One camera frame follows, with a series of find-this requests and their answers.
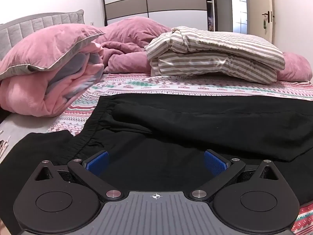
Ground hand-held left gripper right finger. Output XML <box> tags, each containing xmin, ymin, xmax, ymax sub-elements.
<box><xmin>189</xmin><ymin>149</ymin><xmax>282</xmax><ymax>200</ymax></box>

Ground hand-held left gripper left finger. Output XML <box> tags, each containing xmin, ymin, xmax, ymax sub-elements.
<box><xmin>34</xmin><ymin>150</ymin><xmax>123</xmax><ymax>200</ymax></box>

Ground black pants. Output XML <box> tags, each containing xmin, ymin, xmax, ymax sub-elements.
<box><xmin>0</xmin><ymin>94</ymin><xmax>313</xmax><ymax>228</ymax></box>

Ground pink and grey folded blanket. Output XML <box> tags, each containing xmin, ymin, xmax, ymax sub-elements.
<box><xmin>0</xmin><ymin>42</ymin><xmax>105</xmax><ymax>117</ymax></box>

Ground patterned bed sheet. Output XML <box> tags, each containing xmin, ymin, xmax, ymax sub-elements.
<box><xmin>46</xmin><ymin>72</ymin><xmax>313</xmax><ymax>235</ymax></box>

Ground cotton swabs bundle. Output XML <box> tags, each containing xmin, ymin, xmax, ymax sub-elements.
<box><xmin>0</xmin><ymin>129</ymin><xmax>12</xmax><ymax>157</ymax></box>

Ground striped folded duvet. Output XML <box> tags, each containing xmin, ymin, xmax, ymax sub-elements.
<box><xmin>145</xmin><ymin>26</ymin><xmax>286</xmax><ymax>84</ymax></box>

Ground pink pillow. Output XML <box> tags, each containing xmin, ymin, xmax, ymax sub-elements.
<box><xmin>0</xmin><ymin>23</ymin><xmax>106</xmax><ymax>81</ymax></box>

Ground mauve duvet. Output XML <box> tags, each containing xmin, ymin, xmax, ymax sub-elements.
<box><xmin>94</xmin><ymin>17</ymin><xmax>313</xmax><ymax>82</ymax></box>

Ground narrow open shelf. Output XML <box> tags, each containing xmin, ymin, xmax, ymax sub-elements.
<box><xmin>205</xmin><ymin>0</ymin><xmax>216</xmax><ymax>32</ymax></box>

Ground grey padded headboard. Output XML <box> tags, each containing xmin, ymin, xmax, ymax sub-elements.
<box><xmin>0</xmin><ymin>9</ymin><xmax>85</xmax><ymax>60</ymax></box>

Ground bright hallway window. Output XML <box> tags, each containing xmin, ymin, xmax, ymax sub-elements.
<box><xmin>231</xmin><ymin>0</ymin><xmax>248</xmax><ymax>33</ymax></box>

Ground white and grey wardrobe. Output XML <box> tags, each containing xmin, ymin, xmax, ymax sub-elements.
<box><xmin>101</xmin><ymin>0</ymin><xmax>209</xmax><ymax>31</ymax></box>

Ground dark door handle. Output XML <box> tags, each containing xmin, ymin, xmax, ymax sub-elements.
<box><xmin>262</xmin><ymin>10</ymin><xmax>275</xmax><ymax>23</ymax></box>

